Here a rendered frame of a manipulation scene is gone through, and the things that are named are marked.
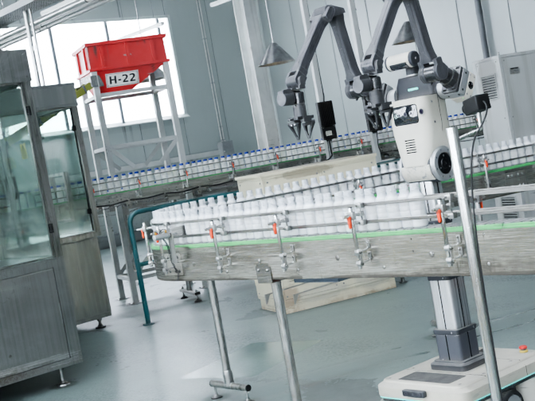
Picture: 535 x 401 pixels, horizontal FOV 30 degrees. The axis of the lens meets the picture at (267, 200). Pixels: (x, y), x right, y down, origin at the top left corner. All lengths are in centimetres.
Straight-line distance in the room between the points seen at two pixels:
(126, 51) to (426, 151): 674
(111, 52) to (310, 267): 692
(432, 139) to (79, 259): 542
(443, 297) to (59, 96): 554
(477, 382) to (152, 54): 721
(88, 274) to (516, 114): 438
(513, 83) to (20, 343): 549
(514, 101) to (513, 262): 665
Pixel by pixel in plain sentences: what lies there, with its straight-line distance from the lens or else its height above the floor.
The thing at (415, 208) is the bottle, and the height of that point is 107.
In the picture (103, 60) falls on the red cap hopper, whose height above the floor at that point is 259.
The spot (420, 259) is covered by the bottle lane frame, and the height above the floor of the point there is 88.
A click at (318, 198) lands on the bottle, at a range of 413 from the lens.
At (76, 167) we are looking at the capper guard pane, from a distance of 940.
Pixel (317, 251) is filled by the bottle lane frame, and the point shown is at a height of 94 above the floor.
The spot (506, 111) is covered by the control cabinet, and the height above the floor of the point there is 133.
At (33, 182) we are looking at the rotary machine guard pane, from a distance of 706.
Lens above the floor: 139
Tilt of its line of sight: 3 degrees down
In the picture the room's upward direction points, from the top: 10 degrees counter-clockwise
